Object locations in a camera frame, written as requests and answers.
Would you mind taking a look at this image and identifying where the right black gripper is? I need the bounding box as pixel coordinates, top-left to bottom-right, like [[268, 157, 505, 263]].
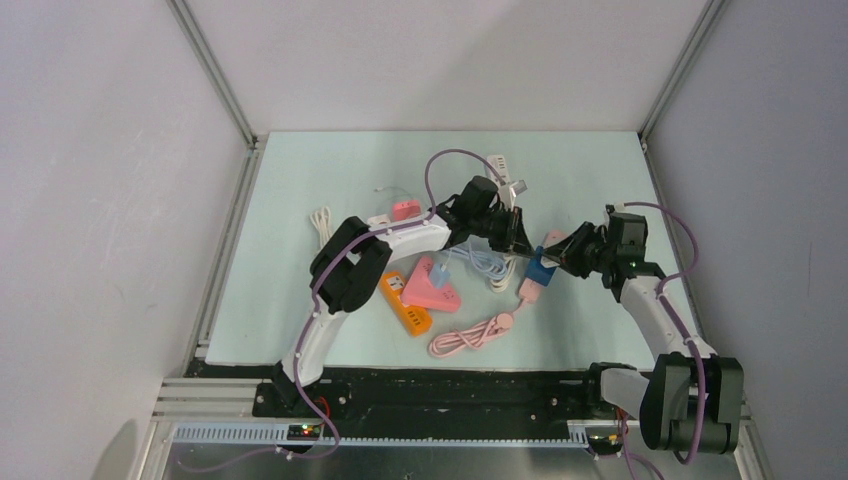
[[541, 223, 613, 281]]

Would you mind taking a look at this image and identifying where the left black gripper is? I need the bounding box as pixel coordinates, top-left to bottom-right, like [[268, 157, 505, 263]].
[[470, 207, 536, 261]]

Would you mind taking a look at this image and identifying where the blue cube socket adapter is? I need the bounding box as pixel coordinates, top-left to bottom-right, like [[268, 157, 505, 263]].
[[524, 245, 558, 287]]

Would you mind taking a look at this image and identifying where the white power strip with cable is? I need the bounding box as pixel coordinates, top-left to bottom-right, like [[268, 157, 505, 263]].
[[484, 154, 516, 293]]

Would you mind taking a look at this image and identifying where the light blue cable with plug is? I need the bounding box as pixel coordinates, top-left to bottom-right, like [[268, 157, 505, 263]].
[[427, 238, 519, 289]]

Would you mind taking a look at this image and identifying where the pink power strip with cable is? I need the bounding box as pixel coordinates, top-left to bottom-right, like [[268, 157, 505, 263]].
[[428, 242, 546, 359]]

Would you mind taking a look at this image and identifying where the pink triangular power strip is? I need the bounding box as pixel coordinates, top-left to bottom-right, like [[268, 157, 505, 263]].
[[400, 256, 462, 313]]

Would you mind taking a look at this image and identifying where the pink square plug adapter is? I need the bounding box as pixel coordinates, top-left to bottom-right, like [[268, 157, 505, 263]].
[[391, 199, 422, 222]]

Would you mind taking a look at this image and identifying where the white cube socket adapter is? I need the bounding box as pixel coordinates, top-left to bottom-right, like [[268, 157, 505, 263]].
[[366, 214, 392, 227]]

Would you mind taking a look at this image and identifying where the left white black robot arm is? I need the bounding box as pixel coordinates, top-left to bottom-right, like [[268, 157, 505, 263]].
[[276, 176, 535, 416]]

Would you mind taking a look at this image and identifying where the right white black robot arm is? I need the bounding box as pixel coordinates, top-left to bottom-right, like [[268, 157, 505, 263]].
[[541, 207, 744, 462]]

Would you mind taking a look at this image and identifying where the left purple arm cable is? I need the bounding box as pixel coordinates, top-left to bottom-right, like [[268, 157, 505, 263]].
[[173, 148, 505, 476]]

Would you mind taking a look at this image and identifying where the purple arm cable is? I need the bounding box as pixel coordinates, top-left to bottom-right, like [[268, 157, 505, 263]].
[[173, 148, 505, 476], [616, 201, 708, 480]]

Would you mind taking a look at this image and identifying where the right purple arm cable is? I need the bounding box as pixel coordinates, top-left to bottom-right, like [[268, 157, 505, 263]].
[[616, 201, 708, 480]]

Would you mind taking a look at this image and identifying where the orange strip white cable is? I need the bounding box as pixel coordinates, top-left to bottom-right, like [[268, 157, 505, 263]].
[[309, 205, 334, 250]]

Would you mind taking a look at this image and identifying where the aluminium frame rail front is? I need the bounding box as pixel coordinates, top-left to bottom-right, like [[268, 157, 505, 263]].
[[150, 377, 754, 425]]

